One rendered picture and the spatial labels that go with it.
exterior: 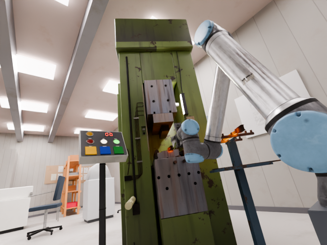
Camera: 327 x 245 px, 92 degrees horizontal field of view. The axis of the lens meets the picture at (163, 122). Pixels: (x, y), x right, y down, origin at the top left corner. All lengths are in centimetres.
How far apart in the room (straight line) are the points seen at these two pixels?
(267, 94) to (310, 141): 18
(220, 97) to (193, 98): 103
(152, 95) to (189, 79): 58
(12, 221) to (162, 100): 557
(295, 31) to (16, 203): 759
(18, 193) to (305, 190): 675
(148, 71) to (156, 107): 57
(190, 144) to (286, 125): 43
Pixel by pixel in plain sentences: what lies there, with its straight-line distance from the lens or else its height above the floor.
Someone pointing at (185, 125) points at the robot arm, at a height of 98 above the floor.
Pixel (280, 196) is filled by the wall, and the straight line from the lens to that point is 352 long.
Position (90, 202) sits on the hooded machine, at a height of 45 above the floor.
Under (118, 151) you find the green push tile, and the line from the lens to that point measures 130.
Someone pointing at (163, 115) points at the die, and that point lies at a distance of 157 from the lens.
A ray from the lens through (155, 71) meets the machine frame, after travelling 203.
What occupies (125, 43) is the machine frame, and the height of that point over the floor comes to 237.
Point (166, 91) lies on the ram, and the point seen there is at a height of 162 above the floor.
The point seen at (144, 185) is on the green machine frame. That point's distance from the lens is 158.
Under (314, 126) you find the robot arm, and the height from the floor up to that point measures 81.
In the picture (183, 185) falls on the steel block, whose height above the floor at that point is 68.
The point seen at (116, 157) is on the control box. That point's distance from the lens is 129.
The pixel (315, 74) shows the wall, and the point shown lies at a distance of 352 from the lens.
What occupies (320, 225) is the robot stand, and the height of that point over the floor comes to 56.
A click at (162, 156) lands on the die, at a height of 94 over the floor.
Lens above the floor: 74
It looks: 20 degrees up
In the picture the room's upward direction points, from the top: 8 degrees counter-clockwise
